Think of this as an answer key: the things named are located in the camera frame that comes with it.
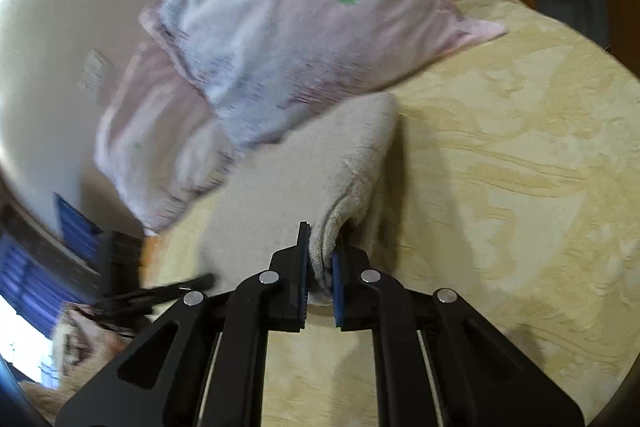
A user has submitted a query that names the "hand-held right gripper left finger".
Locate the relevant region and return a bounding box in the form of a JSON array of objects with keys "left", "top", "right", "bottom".
[{"left": 55, "top": 221, "right": 313, "bottom": 427}]

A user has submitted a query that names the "white wall switch plate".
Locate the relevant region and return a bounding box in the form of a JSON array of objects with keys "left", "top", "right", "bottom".
[{"left": 79, "top": 49, "right": 117, "bottom": 96}]

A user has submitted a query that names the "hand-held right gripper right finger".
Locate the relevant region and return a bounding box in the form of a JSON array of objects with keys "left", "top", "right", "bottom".
[{"left": 331, "top": 249, "right": 586, "bottom": 427}]

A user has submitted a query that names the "blue curtain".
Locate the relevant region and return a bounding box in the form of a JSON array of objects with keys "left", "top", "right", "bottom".
[{"left": 0, "top": 192, "right": 103, "bottom": 338}]

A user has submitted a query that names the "yellow patterned bedspread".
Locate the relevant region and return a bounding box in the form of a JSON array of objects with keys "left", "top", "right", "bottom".
[{"left": 145, "top": 0, "right": 640, "bottom": 427}]

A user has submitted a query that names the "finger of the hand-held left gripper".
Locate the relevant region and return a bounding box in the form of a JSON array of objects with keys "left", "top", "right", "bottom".
[{"left": 92, "top": 273, "right": 217, "bottom": 313}]

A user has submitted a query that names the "pink printed pillow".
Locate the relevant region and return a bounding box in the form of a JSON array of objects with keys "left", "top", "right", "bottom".
[
  {"left": 140, "top": 0, "right": 507, "bottom": 148},
  {"left": 94, "top": 42, "right": 237, "bottom": 236}
]

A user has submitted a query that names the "beige knit sweater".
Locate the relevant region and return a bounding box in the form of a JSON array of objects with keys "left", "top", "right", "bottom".
[{"left": 197, "top": 92, "right": 401, "bottom": 308}]

